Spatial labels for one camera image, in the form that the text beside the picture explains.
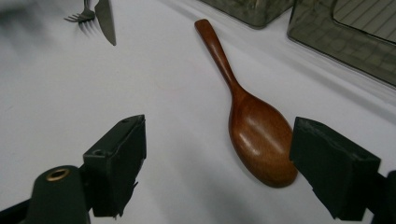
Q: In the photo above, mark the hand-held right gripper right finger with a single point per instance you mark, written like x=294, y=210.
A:
x=336, y=174

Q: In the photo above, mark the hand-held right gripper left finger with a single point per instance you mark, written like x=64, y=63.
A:
x=116, y=165

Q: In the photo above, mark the brown wooden spoon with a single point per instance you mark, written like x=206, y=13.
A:
x=260, y=140

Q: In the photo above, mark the clear brown plastic basket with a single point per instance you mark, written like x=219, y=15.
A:
x=249, y=12
x=327, y=40

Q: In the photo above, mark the metal knife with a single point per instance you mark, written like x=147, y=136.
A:
x=106, y=21

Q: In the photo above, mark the metal fork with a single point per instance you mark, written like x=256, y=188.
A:
x=85, y=14

